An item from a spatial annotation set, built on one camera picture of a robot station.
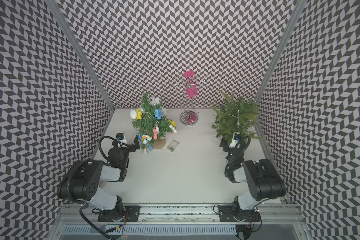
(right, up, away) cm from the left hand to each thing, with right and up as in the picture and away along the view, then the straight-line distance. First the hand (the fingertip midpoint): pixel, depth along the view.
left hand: (129, 136), depth 90 cm
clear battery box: (+26, -7, +8) cm, 28 cm away
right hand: (+62, -1, -1) cm, 62 cm away
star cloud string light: (+11, +12, -17) cm, 24 cm away
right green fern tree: (+60, +13, -14) cm, 63 cm away
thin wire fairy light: (+61, +8, -16) cm, 64 cm away
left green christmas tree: (+18, +7, -15) cm, 24 cm away
